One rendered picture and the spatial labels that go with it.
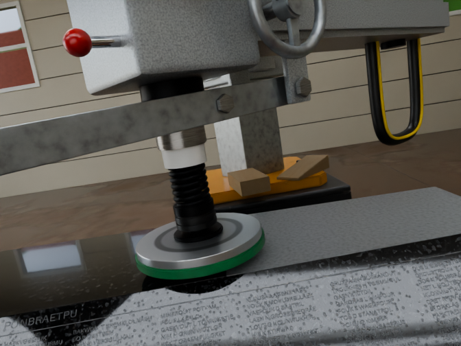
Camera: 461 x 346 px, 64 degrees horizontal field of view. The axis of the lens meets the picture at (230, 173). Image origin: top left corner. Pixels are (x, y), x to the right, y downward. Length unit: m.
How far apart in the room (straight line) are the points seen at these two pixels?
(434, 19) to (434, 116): 6.37
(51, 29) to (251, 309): 7.15
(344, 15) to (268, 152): 0.82
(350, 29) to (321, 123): 6.00
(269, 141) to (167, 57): 1.03
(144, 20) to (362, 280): 0.46
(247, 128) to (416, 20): 0.69
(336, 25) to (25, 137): 0.53
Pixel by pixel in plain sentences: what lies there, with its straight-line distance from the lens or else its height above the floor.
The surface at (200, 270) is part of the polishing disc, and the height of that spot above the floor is 0.86.
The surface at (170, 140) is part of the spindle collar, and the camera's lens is 0.57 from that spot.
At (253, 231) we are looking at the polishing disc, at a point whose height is 0.88.
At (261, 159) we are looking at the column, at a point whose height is 0.85.
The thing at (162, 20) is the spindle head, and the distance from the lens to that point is 0.49.
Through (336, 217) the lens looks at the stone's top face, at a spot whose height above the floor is 0.83.
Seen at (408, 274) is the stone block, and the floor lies 0.79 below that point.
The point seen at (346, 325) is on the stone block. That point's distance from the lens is 0.58.
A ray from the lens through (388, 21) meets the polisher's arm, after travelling 0.88.
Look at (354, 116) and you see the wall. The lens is 6.92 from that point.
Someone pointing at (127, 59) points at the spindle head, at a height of 1.15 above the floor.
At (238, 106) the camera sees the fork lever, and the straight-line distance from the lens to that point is 0.59.
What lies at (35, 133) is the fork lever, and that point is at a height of 1.08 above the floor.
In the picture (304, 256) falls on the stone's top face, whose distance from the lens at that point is 0.61.
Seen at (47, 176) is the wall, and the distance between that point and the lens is 7.70.
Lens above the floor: 1.08
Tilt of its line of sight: 11 degrees down
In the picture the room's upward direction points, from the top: 9 degrees counter-clockwise
